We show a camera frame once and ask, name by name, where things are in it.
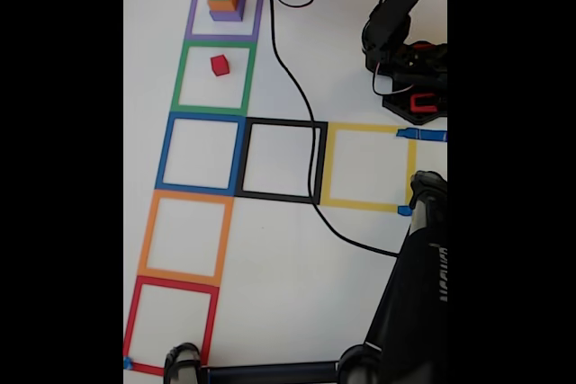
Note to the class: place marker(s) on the orange square frame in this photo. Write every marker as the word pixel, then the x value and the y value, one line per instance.
pixel 146 240

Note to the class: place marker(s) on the purple square frame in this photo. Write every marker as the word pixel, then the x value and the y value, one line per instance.
pixel 192 15

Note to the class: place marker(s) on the blue square frame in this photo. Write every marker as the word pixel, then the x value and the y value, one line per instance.
pixel 163 159

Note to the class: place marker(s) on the black square frame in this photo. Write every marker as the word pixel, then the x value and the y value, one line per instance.
pixel 240 159

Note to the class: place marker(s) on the small red cube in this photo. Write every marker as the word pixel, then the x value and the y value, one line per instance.
pixel 219 65

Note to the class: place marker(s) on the yellow square frame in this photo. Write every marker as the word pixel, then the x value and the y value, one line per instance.
pixel 328 168

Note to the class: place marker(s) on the black camera tripod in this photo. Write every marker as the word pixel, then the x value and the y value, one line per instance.
pixel 414 294

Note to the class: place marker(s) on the green square frame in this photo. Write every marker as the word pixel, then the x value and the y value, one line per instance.
pixel 177 83

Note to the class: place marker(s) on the red base clamp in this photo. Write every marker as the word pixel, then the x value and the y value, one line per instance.
pixel 413 103

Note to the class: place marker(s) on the large purple cube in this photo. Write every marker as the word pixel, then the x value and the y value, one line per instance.
pixel 227 16

